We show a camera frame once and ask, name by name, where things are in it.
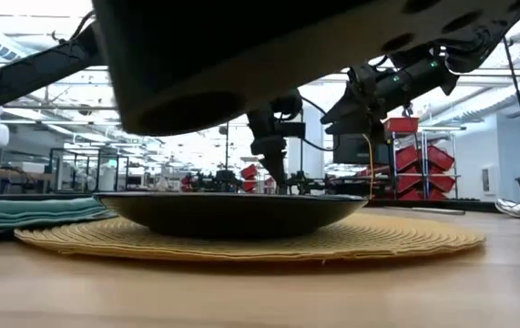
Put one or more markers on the white building column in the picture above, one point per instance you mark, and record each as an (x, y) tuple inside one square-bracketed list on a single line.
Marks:
[(314, 136)]

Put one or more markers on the teal cloth napkin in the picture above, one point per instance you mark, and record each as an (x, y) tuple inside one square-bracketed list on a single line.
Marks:
[(23, 214)]

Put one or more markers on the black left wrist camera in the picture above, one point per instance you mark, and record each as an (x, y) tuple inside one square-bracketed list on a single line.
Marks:
[(292, 130)]

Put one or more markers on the black monitor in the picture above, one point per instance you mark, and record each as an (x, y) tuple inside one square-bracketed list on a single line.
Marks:
[(355, 152)]

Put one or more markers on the cluttered background workbench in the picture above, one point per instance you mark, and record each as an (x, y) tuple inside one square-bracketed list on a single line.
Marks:
[(13, 175)]

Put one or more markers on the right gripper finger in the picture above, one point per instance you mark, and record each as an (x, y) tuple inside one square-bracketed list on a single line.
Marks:
[(355, 128), (348, 109)]

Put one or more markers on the black metal cage frame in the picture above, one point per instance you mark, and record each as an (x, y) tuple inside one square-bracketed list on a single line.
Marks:
[(50, 173)]

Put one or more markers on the silver metal shelf rack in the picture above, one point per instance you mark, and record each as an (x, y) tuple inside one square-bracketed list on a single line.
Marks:
[(441, 129)]

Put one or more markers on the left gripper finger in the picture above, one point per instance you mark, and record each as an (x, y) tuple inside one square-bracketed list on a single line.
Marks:
[(278, 166)]

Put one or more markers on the dark patterned plate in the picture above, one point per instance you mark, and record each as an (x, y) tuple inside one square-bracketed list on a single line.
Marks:
[(227, 216)]

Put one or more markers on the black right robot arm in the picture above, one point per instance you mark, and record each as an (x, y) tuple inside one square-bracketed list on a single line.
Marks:
[(241, 45)]

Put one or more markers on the red box on rack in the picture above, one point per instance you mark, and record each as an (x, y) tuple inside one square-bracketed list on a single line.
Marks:
[(400, 125)]

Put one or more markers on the silver knife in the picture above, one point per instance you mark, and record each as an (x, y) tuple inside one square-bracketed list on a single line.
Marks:
[(441, 211)]

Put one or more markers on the grey wall panel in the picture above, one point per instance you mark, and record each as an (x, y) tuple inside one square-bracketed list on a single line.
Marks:
[(486, 180)]

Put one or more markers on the small distant red bin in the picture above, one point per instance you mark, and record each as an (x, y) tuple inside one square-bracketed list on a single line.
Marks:
[(249, 172)]

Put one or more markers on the round yellow woven placemat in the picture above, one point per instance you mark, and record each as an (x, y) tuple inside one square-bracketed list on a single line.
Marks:
[(82, 237)]

